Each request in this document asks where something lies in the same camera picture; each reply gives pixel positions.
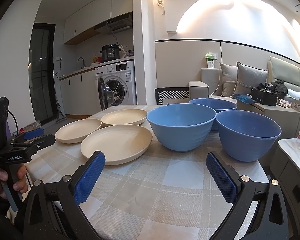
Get cream plate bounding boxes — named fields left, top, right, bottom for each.
left=81, top=125, right=153, bottom=166
left=55, top=118, right=102, bottom=144
left=101, top=109, right=148, bottom=126

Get cream plate front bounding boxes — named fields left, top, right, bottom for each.
left=81, top=125, right=153, bottom=166

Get blue bowl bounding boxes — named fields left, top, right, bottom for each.
left=216, top=110, right=282, bottom=163
left=189, top=97, right=238, bottom=132
left=147, top=103, right=217, bottom=152

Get cream plate back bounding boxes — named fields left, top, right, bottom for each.
left=101, top=109, right=148, bottom=126

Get blue bowl back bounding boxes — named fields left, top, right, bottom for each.
left=189, top=97, right=238, bottom=132

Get person left hand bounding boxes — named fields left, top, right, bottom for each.
left=0, top=163, right=29, bottom=201

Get beige checked tablecloth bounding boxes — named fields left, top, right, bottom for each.
left=25, top=104, right=269, bottom=240

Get grey drawer cabinet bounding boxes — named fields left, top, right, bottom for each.
left=237, top=100, right=300, bottom=167

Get white washing machine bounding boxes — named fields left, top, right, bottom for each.
left=94, top=60, right=137, bottom=110

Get black storage box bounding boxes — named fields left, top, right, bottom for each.
left=251, top=88, right=277, bottom=106

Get grey sofa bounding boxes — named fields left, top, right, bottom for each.
left=189, top=68, right=237, bottom=103

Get black patterned chair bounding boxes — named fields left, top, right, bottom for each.
left=154, top=87, right=190, bottom=105

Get black pressure cooker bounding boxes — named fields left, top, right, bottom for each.
left=100, top=44, right=121, bottom=62

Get grey cushion right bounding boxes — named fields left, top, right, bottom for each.
left=232, top=62, right=268, bottom=95

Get grey cushion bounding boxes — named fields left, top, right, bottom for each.
left=232, top=62, right=268, bottom=95
left=219, top=62, right=238, bottom=97

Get black jacket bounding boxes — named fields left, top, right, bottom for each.
left=257, top=80, right=288, bottom=99

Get grey cushion left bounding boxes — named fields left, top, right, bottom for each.
left=219, top=62, right=238, bottom=97

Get white upper cabinets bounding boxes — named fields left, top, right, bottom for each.
left=63, top=0, right=133, bottom=45

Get range hood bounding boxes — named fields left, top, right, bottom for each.
left=94, top=12, right=133, bottom=35

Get green white wall box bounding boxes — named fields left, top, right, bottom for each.
left=205, top=53, right=215, bottom=68

